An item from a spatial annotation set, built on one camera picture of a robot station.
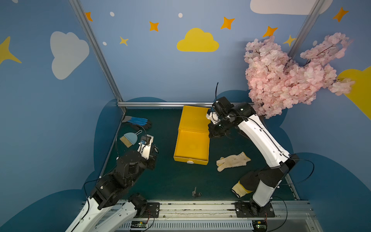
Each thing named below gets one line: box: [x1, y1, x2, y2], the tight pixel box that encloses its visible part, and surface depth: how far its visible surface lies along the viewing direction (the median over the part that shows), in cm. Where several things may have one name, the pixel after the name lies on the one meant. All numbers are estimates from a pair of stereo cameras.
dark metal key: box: [191, 186, 202, 198], surface depth 81 cm
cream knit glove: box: [215, 151, 252, 172], surface depth 94 cm
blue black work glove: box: [121, 115, 152, 130], surface depth 113 cm
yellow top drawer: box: [173, 129, 211, 166], surface depth 85 cm
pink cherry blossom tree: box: [243, 32, 355, 119], surface depth 67 cm
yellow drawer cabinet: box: [176, 105, 211, 143], surface depth 87 cm
